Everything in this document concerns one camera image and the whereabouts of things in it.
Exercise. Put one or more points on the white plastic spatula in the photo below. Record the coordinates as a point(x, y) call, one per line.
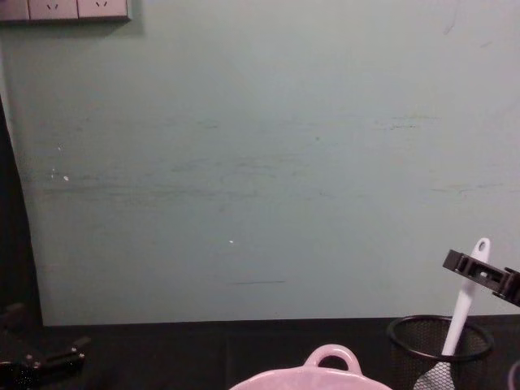
point(461, 313)

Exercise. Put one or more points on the black hanging drape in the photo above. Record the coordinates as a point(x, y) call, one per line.
point(12, 223)

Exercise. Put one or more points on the black mesh utensil cup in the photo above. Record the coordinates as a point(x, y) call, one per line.
point(479, 365)

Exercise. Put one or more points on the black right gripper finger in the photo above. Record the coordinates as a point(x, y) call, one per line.
point(467, 266)

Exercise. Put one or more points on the dark round container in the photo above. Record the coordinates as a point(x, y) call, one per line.
point(515, 378)

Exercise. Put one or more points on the black table cloth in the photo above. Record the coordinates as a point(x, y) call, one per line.
point(203, 353)

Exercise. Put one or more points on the white wall socket panel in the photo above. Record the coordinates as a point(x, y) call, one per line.
point(61, 9)

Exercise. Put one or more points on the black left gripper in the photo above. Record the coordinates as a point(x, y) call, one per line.
point(16, 375)

